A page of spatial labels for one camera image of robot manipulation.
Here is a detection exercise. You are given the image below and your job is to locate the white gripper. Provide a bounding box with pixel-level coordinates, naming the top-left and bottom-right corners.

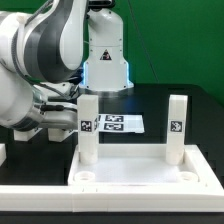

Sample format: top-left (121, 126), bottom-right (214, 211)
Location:
top-left (39, 102), bottom-right (78, 130)

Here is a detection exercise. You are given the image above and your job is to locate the white desk top tray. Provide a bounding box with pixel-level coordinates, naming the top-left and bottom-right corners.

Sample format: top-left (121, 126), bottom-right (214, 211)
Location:
top-left (68, 144), bottom-right (199, 186)

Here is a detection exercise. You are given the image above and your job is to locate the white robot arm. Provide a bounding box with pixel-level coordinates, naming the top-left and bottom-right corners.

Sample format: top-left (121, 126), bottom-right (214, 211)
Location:
top-left (0, 0), bottom-right (133, 132)

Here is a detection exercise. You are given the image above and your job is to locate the white marker tag plate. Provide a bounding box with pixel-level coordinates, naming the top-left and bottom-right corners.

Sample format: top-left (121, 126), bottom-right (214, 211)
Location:
top-left (99, 114), bottom-right (145, 133)

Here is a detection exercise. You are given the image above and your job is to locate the white block at left edge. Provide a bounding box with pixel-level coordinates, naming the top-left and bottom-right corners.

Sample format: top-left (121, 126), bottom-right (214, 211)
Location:
top-left (0, 144), bottom-right (7, 166)

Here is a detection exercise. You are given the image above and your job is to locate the white L-shaped corner fence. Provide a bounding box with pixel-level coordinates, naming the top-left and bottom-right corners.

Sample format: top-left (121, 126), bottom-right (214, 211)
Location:
top-left (0, 145), bottom-right (224, 212)

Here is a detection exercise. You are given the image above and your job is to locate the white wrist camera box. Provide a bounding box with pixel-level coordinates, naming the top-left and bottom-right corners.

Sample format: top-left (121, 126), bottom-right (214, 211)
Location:
top-left (36, 82), bottom-right (78, 101)

